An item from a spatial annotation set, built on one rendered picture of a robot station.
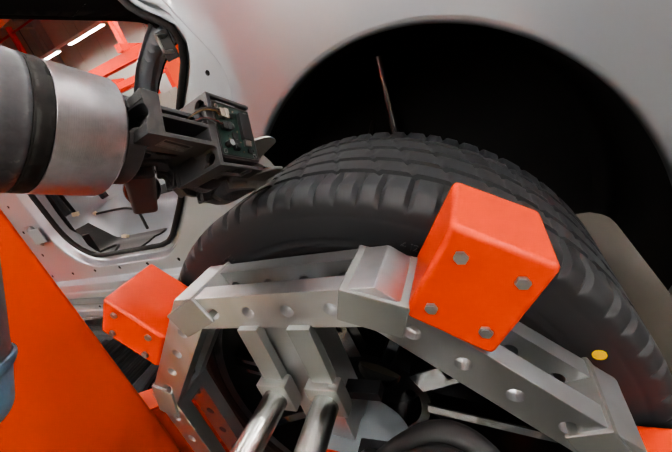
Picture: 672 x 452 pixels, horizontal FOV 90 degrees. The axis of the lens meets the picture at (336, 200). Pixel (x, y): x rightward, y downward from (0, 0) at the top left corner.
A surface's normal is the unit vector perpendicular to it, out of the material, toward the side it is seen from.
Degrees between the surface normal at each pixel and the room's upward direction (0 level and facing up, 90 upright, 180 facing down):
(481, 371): 90
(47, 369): 90
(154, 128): 80
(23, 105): 93
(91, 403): 90
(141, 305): 45
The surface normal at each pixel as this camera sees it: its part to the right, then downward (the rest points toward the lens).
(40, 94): 0.83, -0.32
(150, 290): 0.39, -0.75
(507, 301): -0.32, 0.43
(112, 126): 0.86, -0.08
